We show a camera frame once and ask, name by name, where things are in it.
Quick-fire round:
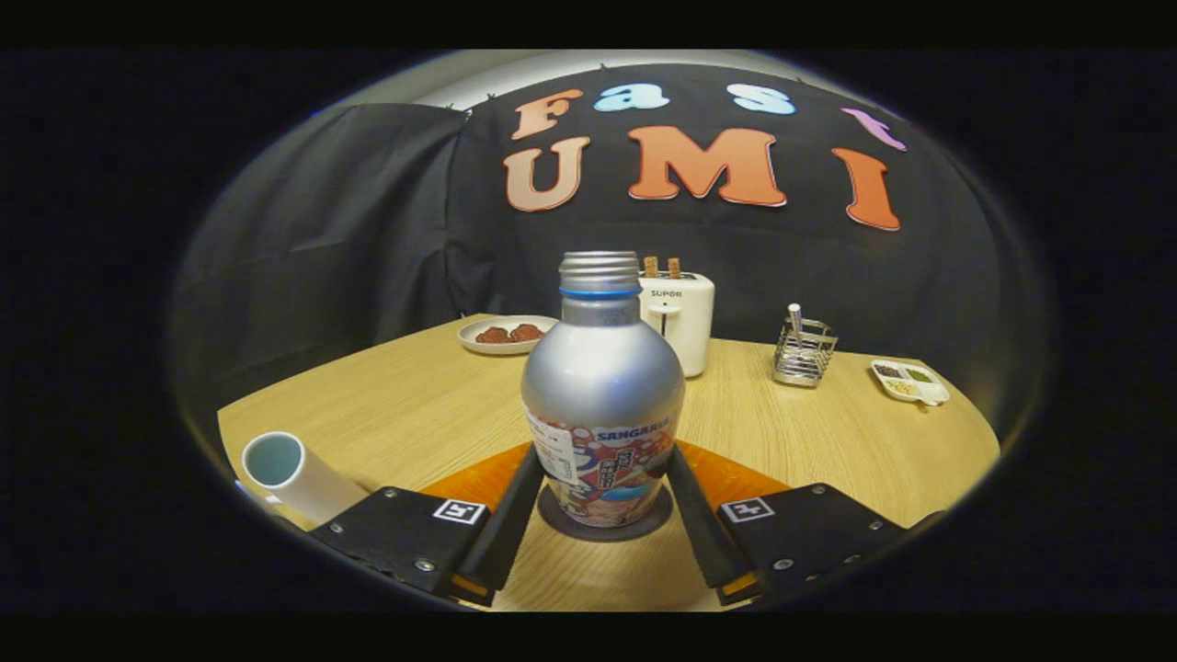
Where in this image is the white divided sauce dish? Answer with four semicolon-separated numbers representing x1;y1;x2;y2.
870;360;950;406

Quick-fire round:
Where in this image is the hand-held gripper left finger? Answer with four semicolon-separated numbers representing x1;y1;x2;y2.
311;443;548;608

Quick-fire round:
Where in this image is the silver juice bottle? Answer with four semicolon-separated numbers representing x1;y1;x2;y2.
520;251;686;529

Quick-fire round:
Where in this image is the dark brown round coaster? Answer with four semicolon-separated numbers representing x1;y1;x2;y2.
538;483;675;542

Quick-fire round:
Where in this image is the white round plate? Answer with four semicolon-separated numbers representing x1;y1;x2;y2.
457;314;559;356

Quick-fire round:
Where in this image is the black backdrop cloth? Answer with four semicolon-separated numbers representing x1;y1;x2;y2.
170;63;1049;433

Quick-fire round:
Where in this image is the metal wire holder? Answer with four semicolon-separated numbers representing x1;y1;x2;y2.
772;317;840;388

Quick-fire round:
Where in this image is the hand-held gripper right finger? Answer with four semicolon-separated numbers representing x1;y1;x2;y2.
667;441;907;606

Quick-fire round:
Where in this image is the white cup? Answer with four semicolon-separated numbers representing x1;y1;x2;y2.
241;431;371;528

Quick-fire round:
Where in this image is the white toaster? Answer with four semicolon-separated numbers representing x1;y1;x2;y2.
637;272;715;379

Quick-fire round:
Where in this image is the wooden table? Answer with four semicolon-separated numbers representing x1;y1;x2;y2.
217;314;1001;612

